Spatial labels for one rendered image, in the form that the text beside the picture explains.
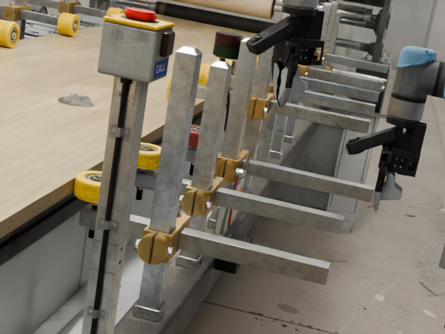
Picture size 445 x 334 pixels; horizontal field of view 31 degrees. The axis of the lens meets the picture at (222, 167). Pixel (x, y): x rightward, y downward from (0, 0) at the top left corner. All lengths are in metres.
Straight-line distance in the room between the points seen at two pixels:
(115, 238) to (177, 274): 0.53
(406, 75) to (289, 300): 1.71
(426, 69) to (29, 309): 0.92
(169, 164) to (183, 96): 0.11
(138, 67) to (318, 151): 3.31
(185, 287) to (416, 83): 0.64
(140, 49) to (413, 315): 2.59
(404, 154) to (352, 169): 2.38
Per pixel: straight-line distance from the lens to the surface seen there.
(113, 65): 0.99
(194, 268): 1.60
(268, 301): 3.22
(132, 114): 1.01
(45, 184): 1.35
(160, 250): 1.30
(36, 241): 1.39
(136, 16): 0.99
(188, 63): 1.25
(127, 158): 1.02
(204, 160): 1.53
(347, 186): 1.80
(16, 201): 1.27
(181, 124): 1.27
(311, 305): 3.28
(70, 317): 1.54
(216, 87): 1.50
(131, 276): 1.73
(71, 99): 1.96
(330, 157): 4.25
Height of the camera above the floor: 1.33
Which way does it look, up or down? 16 degrees down
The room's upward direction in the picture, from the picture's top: 10 degrees clockwise
